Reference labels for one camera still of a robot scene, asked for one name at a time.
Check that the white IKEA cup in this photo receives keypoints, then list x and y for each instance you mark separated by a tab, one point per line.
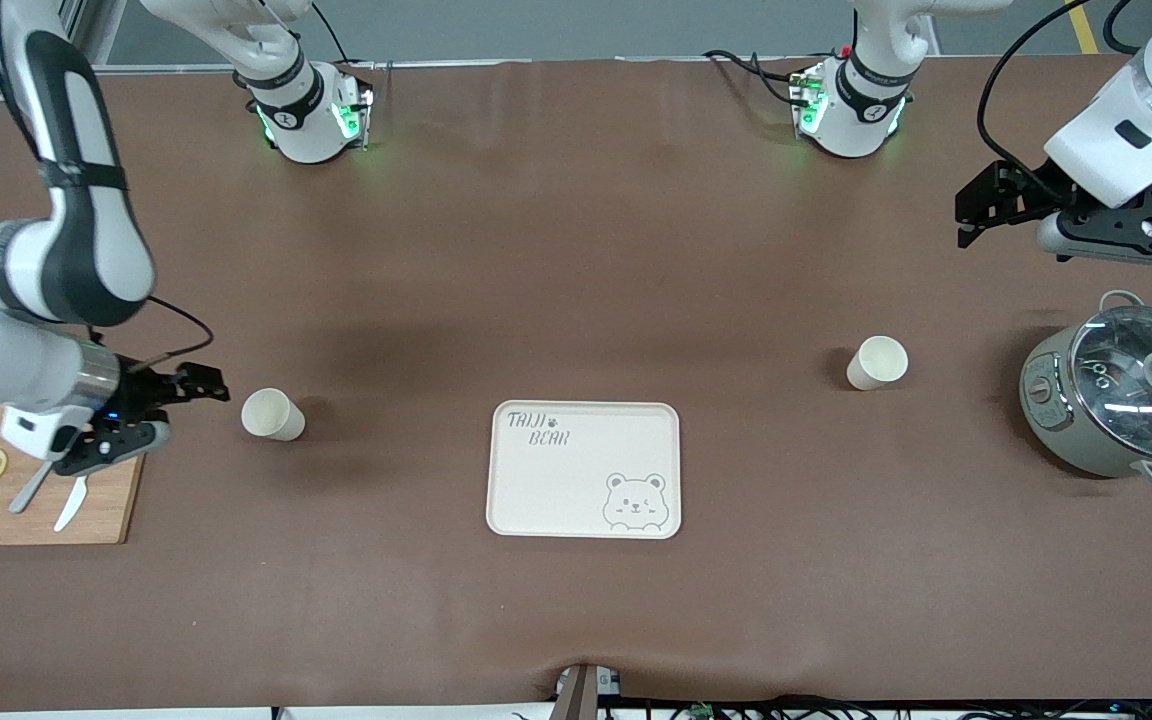
876	362
271	415

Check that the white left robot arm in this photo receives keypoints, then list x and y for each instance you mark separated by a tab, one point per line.
866	100

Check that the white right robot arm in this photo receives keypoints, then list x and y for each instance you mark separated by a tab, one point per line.
86	200

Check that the grey plastic knife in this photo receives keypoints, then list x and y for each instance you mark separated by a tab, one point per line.
28	492

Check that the white plastic knife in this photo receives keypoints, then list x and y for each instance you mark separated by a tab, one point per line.
71	505

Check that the grey-green cooking pot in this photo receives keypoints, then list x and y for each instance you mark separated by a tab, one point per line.
1051	420

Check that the glass pot lid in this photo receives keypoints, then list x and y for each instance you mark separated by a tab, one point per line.
1136	400

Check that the cream bear print tray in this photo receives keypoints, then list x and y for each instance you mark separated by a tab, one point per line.
556	490

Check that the metal table edge clamp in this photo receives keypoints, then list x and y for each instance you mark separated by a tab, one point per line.
584	692

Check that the aluminium frame profile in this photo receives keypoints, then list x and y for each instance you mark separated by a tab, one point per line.
101	30

